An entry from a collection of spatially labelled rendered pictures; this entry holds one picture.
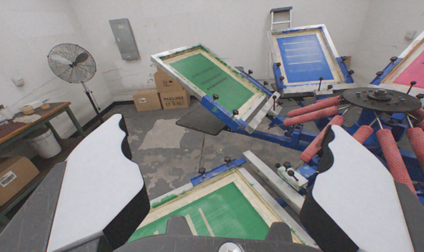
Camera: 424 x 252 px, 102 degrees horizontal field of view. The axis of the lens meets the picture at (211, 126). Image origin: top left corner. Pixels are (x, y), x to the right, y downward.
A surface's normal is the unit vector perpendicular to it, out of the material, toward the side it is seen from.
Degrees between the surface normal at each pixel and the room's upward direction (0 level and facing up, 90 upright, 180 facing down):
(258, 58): 90
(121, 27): 90
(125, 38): 90
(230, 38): 90
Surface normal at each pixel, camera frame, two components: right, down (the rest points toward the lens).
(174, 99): -0.04, 0.53
